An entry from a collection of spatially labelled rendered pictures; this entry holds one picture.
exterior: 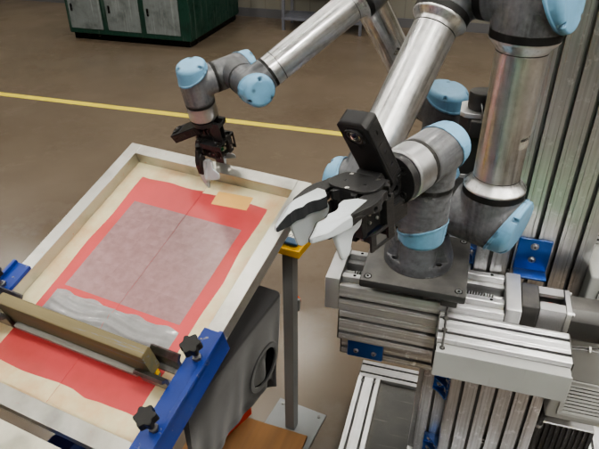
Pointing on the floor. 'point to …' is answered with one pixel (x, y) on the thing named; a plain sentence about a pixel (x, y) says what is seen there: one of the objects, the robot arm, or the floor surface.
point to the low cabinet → (150, 20)
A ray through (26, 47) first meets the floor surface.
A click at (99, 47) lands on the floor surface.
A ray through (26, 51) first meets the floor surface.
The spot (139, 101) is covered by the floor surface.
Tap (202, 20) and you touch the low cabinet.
